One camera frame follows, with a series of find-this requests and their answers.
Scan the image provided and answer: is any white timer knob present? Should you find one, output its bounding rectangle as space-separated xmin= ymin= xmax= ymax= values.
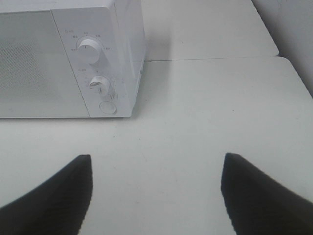
xmin=89 ymin=76 xmax=111 ymax=96

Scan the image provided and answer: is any white microwave oven body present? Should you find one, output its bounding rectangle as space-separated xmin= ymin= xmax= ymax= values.
xmin=0 ymin=0 xmax=145 ymax=118

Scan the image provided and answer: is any round white door button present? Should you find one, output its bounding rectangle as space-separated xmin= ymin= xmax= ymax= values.
xmin=99 ymin=101 xmax=117 ymax=115

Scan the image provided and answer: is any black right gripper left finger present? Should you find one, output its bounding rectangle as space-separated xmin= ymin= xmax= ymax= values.
xmin=0 ymin=155 xmax=93 ymax=235

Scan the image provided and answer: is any upper white power knob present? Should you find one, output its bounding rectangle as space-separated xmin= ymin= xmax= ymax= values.
xmin=77 ymin=39 xmax=102 ymax=64

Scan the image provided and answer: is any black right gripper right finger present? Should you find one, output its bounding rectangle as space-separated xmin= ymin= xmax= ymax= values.
xmin=221 ymin=153 xmax=313 ymax=235

